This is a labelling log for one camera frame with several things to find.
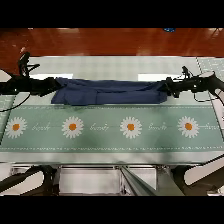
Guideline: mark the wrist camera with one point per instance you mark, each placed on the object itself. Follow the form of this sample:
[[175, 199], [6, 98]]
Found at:
[[25, 63], [186, 71]]

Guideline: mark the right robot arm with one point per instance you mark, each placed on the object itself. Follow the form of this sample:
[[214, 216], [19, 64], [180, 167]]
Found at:
[[203, 81]]

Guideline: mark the blue shirt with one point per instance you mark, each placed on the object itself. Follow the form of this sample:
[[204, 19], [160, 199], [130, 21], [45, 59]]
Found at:
[[110, 93]]

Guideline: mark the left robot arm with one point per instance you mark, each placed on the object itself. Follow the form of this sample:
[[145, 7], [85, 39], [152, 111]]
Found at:
[[20, 85]]

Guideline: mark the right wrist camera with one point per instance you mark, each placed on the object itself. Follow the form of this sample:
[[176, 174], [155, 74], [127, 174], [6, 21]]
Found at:
[[186, 71]]

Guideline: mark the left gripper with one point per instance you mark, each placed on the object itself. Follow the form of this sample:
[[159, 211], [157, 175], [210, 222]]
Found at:
[[50, 86]]

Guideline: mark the silver frame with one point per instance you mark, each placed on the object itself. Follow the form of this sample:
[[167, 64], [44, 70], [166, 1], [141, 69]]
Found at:
[[140, 180]]

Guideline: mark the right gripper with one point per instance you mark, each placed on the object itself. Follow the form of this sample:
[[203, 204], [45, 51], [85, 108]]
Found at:
[[172, 87]]

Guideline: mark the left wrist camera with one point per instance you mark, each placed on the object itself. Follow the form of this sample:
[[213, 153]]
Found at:
[[25, 63]]

